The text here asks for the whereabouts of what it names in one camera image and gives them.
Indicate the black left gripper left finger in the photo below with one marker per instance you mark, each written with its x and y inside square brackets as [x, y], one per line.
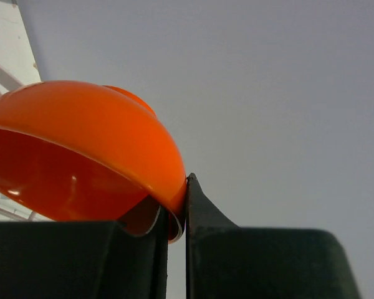
[82, 260]

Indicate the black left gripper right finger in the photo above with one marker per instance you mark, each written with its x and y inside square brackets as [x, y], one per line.
[224, 260]

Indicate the orange bowl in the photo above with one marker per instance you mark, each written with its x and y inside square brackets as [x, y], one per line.
[77, 151]

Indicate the white wire dish rack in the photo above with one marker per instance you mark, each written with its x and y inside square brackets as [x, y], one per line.
[0, 93]

